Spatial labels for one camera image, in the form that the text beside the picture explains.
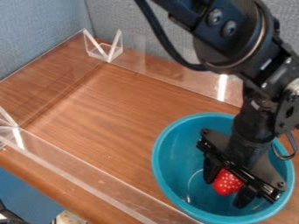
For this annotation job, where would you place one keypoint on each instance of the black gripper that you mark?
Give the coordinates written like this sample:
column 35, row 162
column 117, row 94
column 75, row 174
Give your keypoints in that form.
column 242, row 153

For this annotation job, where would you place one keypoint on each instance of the red toy strawberry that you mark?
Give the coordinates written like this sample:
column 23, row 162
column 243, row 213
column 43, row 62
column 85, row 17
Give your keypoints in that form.
column 226, row 183

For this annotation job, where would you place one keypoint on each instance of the blue plastic bowl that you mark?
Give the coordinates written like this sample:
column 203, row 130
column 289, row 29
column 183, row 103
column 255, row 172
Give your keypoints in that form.
column 178, row 171

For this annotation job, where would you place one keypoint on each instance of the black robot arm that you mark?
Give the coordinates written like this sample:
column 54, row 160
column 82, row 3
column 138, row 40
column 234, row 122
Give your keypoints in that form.
column 237, row 41

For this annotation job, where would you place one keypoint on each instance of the clear acrylic front barrier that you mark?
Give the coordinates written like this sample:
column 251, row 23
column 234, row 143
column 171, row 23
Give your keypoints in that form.
column 51, row 166

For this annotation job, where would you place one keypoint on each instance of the clear acrylic barrier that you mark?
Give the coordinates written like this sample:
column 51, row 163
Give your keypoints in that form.
column 219, row 86
column 33, row 89
column 51, row 166

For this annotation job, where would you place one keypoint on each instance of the clear acrylic back barrier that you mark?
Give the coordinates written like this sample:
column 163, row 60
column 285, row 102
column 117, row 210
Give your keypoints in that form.
column 219, row 86

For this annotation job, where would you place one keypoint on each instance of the clear acrylic left barrier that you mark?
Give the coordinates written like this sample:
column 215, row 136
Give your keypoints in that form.
column 33, row 89

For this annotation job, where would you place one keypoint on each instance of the clear acrylic corner bracket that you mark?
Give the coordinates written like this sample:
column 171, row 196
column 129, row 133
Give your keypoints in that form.
column 103, row 51

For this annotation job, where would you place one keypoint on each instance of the clear acrylic front bracket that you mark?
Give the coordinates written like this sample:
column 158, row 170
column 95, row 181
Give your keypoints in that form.
column 10, row 131

